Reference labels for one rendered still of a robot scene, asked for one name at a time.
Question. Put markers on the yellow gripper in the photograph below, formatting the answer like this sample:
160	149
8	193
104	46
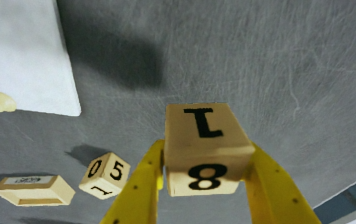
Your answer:
273	196

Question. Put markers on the cream number cube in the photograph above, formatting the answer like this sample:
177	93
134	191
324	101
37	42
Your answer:
105	176
206	150

